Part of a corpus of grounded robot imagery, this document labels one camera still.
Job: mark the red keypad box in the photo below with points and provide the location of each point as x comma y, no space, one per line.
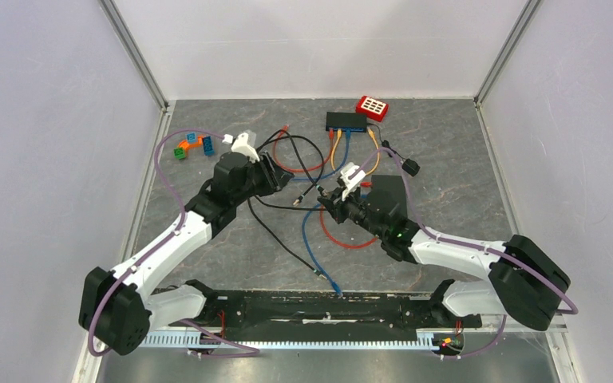
372,108

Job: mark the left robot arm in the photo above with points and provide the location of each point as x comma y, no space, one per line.
120,306

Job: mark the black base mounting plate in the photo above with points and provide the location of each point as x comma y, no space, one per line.
323,316

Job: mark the black network switch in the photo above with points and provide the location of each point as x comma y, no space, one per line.
354,122

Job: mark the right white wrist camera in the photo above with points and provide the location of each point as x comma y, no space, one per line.
350,179

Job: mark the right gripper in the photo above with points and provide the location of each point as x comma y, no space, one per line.
336,206

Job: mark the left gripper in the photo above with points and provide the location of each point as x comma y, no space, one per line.
275,178

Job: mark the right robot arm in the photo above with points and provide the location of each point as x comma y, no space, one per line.
515,277

